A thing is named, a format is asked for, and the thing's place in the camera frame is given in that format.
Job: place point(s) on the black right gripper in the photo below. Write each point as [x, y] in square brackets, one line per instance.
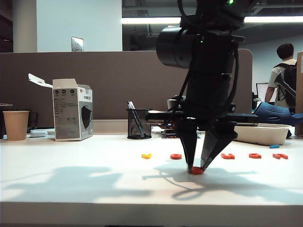
[208, 99]

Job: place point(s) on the red letter g magnet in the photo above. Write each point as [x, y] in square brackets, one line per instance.
[196, 171]

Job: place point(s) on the red letter u magnet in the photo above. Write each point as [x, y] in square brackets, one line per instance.
[228, 157]

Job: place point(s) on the red letter n magnet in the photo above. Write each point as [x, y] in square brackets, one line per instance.
[282, 157]

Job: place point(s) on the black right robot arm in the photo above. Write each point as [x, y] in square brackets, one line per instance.
[208, 42]

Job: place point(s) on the red letter o magnet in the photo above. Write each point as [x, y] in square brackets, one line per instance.
[172, 156]

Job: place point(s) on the colourful letter magnet board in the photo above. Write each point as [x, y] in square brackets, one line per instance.
[169, 136]
[169, 131]

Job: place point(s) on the red letter d magnet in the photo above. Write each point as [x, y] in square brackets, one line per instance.
[258, 156]

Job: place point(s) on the yellow letter v magnet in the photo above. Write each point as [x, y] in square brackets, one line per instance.
[146, 156]

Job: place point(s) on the beige pulp tray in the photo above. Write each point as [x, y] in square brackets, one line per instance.
[265, 134]

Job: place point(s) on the black mesh pen holder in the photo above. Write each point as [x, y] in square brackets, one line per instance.
[138, 126]

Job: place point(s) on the small blue magnet piece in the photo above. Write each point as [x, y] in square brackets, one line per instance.
[274, 146]

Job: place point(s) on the blue fabric bag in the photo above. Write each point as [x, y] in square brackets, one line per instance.
[272, 112]

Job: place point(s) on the white computer monitor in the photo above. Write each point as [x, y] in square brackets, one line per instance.
[261, 89]

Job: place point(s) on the black silver pen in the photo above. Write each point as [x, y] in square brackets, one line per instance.
[130, 105]

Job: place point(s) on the brown desk partition panel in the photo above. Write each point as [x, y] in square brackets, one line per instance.
[118, 78]

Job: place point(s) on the brown cardboard box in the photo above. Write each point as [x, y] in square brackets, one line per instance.
[299, 94]

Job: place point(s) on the person in beige shirt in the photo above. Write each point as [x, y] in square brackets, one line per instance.
[285, 50]

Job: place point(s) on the white ceiling light strip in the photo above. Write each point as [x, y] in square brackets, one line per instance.
[146, 20]

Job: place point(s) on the white grey mask box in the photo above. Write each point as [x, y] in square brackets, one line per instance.
[66, 111]

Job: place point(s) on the small white device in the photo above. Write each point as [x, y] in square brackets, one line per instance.
[38, 133]

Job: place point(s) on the brown paper cup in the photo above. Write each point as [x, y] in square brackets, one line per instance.
[16, 125]

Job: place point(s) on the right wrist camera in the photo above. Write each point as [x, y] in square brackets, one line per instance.
[171, 103]

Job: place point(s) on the silver wall plate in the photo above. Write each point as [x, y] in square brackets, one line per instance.
[77, 44]

